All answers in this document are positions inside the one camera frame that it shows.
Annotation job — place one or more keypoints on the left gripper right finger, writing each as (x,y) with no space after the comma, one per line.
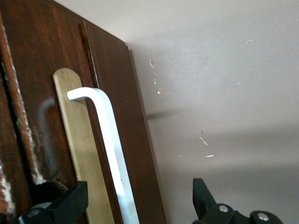
(210,212)

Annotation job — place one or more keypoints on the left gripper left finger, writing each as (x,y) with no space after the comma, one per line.
(67,207)

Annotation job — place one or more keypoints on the dark brown wooden cabinet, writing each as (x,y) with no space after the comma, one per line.
(112,70)

